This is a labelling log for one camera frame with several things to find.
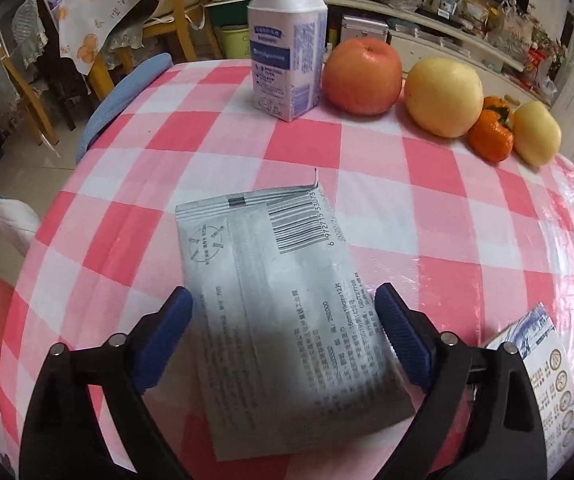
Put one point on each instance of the grey plastic packet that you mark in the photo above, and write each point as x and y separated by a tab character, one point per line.
277	285

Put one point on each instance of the silver metal case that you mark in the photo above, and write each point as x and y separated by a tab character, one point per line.
364	29

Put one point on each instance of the pink checked tablecloth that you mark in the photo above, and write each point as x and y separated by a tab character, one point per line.
417	240

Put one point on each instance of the tangerine with leaf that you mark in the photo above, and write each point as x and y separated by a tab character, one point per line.
496	104

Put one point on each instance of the wooden chair with cream bag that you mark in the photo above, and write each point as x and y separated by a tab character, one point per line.
182	20

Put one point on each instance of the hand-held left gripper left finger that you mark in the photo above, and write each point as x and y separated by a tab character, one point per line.
162	340

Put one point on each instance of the green waste bin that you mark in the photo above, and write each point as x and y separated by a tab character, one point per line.
234	42

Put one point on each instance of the wooden dining table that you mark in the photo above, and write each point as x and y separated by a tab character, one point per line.
109	77

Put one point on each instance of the wooden chair with lace cover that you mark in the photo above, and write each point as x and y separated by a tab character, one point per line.
24	85

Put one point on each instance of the orange print tablecloth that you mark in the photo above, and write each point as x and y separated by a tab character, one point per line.
92	25

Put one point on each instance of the white milk bottle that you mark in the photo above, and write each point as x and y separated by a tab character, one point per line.
287	50

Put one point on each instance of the blue cushion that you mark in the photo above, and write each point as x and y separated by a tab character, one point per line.
117	95

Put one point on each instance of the red apple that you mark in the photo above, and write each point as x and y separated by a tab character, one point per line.
362	77

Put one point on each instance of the flat white printed carton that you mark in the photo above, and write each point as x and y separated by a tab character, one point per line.
547	375

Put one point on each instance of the flower print paper bag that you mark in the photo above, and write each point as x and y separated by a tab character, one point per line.
507	27

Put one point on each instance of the white low cabinet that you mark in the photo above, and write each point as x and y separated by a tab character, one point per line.
442	45

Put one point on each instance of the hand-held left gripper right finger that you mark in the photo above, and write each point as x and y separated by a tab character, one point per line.
402	340

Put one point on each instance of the large yellow pear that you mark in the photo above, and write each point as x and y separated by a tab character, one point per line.
442	97

